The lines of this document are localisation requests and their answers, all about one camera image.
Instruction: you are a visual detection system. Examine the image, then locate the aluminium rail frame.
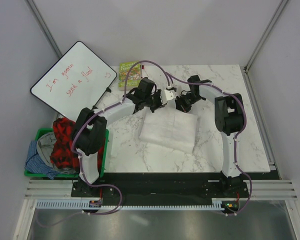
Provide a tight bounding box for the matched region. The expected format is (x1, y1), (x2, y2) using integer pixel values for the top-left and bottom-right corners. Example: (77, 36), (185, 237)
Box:
(24, 179), (81, 200)

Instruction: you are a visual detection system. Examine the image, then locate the blue checked shirt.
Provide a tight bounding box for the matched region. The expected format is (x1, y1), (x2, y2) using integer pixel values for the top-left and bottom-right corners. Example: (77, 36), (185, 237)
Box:
(24, 140), (60, 180)

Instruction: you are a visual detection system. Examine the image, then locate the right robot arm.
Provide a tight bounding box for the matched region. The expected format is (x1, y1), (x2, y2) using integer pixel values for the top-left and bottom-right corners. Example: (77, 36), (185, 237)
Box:
(175, 75), (247, 197)

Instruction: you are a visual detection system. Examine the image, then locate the red black plaid shirt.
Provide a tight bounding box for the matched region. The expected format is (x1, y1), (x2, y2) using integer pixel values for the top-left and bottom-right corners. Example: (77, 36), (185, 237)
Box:
(50, 117), (106, 173)

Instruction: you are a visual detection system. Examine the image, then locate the white long sleeve shirt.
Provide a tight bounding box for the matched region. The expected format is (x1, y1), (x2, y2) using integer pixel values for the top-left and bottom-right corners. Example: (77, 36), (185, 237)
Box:
(139, 107), (198, 154)

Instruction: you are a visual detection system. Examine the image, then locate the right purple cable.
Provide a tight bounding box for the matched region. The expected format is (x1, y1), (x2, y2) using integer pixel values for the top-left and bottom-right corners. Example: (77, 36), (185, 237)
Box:
(164, 71), (252, 201)

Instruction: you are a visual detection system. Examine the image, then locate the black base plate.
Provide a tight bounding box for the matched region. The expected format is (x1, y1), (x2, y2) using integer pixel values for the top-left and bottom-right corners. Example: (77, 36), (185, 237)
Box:
(71, 173), (249, 205)

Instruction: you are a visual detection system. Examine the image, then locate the white slotted cable duct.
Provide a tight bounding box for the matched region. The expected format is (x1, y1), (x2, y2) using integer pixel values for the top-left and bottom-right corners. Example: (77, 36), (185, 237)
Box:
(35, 199), (233, 211)

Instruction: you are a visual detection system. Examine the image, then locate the white whiteboard with red writing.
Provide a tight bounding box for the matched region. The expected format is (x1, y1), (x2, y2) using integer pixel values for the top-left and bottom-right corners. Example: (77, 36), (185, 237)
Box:
(30, 41), (117, 121)

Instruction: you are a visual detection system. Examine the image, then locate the green plastic bin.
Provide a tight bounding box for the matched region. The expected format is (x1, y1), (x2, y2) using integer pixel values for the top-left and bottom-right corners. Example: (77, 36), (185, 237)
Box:
(24, 128), (109, 180)

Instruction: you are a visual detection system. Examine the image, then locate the purple cable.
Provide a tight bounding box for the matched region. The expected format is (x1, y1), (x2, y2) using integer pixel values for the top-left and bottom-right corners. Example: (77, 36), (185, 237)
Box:
(71, 59), (172, 187)
(164, 71), (252, 201)

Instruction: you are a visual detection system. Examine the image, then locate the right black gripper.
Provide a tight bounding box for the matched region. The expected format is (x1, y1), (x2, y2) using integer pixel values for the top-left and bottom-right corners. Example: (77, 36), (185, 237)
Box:
(175, 92), (203, 119)

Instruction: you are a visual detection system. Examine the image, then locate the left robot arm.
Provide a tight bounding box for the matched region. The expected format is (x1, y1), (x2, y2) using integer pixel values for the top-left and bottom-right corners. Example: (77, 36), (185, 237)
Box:
(70, 77), (170, 197)

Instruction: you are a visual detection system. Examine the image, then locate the green paperback book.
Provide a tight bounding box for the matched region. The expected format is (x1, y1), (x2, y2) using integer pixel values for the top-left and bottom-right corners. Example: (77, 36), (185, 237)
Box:
(118, 61), (142, 91)

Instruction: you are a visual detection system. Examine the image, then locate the grey shirt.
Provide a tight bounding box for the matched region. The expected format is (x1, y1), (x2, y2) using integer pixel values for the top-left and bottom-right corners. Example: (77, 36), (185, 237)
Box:
(36, 131), (75, 175)

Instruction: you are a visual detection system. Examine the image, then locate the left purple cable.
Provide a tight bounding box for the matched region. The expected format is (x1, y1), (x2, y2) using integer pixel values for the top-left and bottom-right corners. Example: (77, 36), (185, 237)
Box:
(71, 59), (172, 187)

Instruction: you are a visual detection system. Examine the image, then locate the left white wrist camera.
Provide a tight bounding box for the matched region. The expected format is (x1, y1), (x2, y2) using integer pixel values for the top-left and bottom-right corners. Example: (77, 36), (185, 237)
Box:
(160, 89), (176, 105)

